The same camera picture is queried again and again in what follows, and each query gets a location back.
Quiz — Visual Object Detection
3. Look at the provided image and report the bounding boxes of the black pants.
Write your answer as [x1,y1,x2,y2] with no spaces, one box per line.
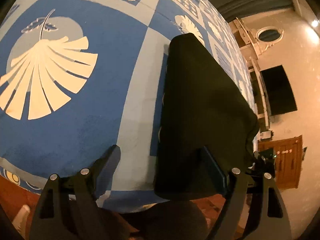
[154,34,259,200]

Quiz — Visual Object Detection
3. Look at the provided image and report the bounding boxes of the oval mirror white frame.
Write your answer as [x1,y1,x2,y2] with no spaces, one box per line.
[256,26,284,42]

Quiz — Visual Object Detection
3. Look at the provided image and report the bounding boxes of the cream dressing table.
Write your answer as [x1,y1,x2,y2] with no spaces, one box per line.
[229,17,273,141]

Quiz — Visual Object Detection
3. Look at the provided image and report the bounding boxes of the black television screen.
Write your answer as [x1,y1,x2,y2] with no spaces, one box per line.
[260,65,297,116]

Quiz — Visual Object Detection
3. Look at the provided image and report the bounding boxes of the brown wooden cabinet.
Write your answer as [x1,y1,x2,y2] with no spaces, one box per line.
[258,135,303,190]

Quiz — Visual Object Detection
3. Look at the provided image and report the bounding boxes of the blue patterned bed sheet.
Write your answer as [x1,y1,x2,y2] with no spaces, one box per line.
[1,0,254,212]

